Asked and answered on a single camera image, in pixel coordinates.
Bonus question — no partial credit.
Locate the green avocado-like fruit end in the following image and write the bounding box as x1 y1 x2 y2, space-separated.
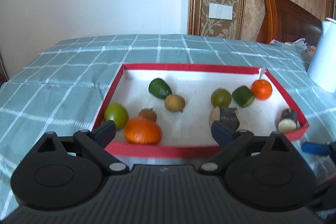
148 78 173 100

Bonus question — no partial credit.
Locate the wooden headboard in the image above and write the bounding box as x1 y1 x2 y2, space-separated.
256 0 322 46

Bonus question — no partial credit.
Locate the cut cucumber piece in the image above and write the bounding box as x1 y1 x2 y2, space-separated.
232 85 255 108

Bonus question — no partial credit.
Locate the large orange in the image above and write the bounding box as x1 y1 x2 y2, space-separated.
123 117 163 145

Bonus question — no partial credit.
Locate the red shallow cardboard tray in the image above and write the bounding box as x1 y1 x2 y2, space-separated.
93 63 299 159

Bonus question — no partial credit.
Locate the small orange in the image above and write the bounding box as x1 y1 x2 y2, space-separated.
251 79 273 101

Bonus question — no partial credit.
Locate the white wall switch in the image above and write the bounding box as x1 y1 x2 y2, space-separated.
209 3 233 20

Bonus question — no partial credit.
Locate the short dark eggplant chunk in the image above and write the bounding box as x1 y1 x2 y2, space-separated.
277 108 298 134

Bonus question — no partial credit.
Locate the brown longan fruit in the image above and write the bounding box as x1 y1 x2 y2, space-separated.
164 94 186 112
138 108 157 123

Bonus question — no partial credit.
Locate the white electric kettle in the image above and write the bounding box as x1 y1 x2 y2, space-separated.
307 18 336 93

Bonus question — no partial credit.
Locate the green plaid bedsheet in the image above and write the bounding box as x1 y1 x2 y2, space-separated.
1 34 335 218

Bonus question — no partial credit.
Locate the green tomato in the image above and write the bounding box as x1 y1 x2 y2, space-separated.
104 103 129 130
211 89 232 107

